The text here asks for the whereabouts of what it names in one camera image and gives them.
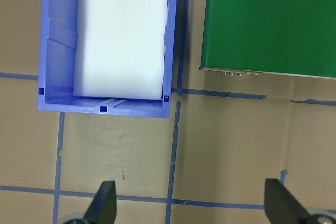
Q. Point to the blue plastic storage bin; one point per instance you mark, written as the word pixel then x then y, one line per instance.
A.
pixel 56 51

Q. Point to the green conveyor belt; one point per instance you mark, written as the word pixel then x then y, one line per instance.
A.
pixel 262 24

